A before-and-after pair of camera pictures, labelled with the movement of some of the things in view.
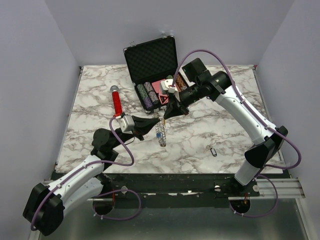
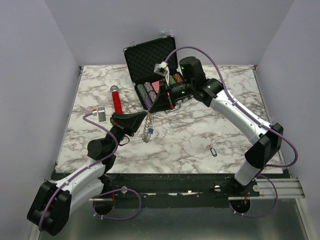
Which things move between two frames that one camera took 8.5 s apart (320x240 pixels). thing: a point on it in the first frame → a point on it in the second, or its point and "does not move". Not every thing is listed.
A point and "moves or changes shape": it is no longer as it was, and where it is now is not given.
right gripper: x=174 y=109 → x=163 y=102
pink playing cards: x=157 y=86 does not move
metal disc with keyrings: x=160 y=127 moves or changes shape
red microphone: x=117 y=108 does not move
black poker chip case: x=149 y=61 does not move
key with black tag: x=212 y=150 does not move
